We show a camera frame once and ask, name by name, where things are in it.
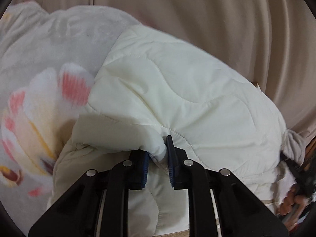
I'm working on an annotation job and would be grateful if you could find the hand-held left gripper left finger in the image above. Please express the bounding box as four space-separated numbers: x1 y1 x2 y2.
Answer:
28 150 150 237

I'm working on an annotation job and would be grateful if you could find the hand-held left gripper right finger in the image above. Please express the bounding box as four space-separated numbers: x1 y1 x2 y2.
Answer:
165 135 289 237

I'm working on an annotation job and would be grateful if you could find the person's right hand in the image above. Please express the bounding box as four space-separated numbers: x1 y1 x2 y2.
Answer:
279 185 310 216

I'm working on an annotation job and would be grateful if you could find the grey floral blanket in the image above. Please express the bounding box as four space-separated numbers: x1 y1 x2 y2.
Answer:
0 1 312 209

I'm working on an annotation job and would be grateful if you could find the beige curtain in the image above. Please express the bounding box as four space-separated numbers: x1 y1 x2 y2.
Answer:
12 0 316 153

